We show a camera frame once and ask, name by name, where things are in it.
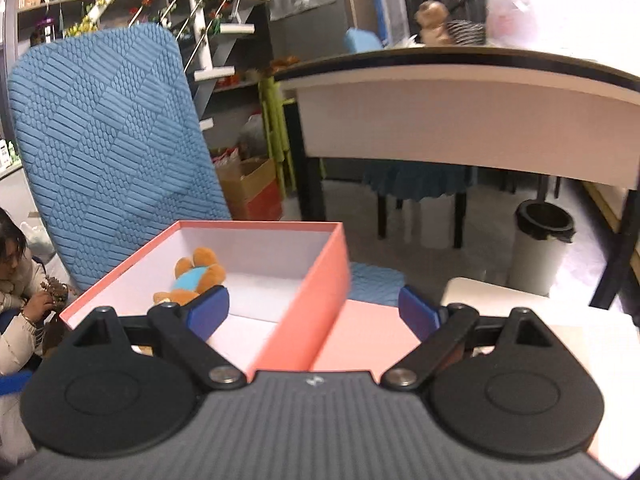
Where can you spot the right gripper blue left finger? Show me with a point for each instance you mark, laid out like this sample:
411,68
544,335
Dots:
184,332

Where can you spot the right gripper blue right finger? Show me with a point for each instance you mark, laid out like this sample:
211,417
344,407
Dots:
442,331

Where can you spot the brown teddy bear plush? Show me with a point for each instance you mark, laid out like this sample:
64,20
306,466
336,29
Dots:
194,275

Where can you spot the pink box lid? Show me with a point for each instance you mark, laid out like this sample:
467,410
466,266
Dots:
365,338

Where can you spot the pink cardboard box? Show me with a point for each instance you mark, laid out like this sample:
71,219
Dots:
287,282

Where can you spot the black trash bin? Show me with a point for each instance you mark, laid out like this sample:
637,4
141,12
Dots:
543,233

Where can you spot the person in white jacket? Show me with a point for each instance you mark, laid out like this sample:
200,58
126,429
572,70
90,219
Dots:
24,305

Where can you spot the cardboard box on floor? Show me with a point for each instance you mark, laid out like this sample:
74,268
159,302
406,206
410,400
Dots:
251,189

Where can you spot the blue textured chair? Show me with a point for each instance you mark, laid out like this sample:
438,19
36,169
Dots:
111,147

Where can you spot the white table with black top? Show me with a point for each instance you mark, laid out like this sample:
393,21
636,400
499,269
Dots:
474,106

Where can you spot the green stacked stools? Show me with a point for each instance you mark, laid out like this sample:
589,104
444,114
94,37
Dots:
276,133

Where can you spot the dark woven basket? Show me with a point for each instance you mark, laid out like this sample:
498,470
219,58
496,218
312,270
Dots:
466,33

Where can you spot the blue cloth on table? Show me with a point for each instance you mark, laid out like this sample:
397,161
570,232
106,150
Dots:
359,41

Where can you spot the small brown figurine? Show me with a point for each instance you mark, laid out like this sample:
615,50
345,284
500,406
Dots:
432,16

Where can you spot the white rice cooker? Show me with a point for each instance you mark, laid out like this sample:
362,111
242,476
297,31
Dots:
510,23

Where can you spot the clear water bottle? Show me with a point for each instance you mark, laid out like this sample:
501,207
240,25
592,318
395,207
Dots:
393,23

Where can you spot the white staircase with garland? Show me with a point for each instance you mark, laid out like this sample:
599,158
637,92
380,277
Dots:
206,32

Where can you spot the dark grey refrigerator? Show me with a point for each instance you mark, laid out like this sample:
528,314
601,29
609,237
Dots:
310,29

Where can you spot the white chair with black frame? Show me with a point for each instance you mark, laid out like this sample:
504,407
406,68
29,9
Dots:
606,342

